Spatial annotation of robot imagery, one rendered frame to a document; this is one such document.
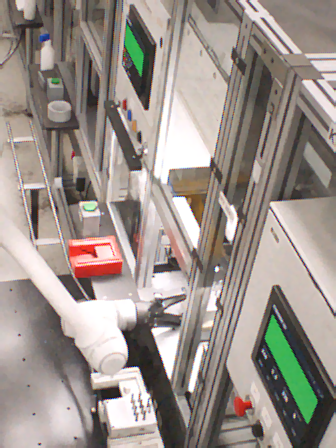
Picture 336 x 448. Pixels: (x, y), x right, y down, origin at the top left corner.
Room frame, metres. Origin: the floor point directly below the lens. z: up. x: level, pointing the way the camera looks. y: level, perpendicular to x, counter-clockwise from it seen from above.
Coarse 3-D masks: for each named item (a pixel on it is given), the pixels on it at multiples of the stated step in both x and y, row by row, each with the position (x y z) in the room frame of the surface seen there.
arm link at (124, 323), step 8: (120, 304) 1.46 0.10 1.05; (128, 304) 1.47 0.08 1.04; (120, 312) 1.43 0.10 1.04; (128, 312) 1.44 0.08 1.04; (136, 312) 1.46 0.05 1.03; (120, 320) 1.42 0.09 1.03; (128, 320) 1.42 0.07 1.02; (136, 320) 1.44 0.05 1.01; (120, 328) 1.41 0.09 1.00; (128, 328) 1.42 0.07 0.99
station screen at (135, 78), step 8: (128, 24) 1.92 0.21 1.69; (136, 32) 1.84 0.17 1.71; (136, 40) 1.83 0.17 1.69; (144, 48) 1.76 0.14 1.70; (128, 56) 1.89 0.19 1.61; (144, 56) 1.75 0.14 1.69; (128, 64) 1.88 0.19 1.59; (128, 72) 1.87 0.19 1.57; (136, 72) 1.80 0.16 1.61; (136, 80) 1.79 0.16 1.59; (136, 88) 1.79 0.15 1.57
